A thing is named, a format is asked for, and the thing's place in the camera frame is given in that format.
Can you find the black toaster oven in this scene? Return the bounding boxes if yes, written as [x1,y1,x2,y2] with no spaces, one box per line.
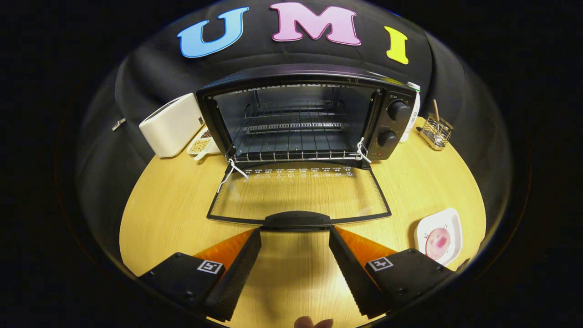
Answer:
[196,64,417,233]

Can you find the white bottle green label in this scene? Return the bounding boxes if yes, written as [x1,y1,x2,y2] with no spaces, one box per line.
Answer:
[400,81,421,144]

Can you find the white dish of beans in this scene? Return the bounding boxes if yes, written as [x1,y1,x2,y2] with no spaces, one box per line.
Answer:
[187,127,221,161]

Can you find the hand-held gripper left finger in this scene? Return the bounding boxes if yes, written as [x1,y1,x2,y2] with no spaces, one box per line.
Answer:
[139,228,263,322]

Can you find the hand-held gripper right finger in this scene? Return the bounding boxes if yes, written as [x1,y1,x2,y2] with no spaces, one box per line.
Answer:
[328,225,457,319]

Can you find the white toaster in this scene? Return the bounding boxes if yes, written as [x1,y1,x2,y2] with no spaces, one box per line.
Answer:
[139,93,205,159]

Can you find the white square plate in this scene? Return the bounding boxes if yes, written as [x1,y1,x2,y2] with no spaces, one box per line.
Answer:
[414,208,463,267]

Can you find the wire basket holder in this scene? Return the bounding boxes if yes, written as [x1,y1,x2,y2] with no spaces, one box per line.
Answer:
[417,113,455,151]

